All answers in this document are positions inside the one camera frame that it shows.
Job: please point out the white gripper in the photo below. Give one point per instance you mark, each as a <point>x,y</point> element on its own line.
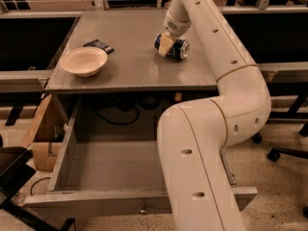
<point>175,25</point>

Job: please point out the blue pepsi can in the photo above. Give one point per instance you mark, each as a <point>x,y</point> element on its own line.
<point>179,50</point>

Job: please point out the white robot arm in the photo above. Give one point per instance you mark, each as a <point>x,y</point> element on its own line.
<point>191,134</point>

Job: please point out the open grey top drawer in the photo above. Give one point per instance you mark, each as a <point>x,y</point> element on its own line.
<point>111,170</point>

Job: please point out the grey cabinet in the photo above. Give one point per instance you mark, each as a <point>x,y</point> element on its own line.
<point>134,70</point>

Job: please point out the dark snack packet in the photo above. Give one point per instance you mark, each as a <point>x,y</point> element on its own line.
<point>101,45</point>

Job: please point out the white paper bowl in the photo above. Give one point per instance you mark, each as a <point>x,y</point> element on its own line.
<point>84,61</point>

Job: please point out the black office chair base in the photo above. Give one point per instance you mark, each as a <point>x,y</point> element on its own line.
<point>275,152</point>

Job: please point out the brown cardboard box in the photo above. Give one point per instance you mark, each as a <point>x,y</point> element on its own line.
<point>45,134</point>

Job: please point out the black chair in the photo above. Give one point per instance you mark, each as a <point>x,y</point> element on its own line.
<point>14,174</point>

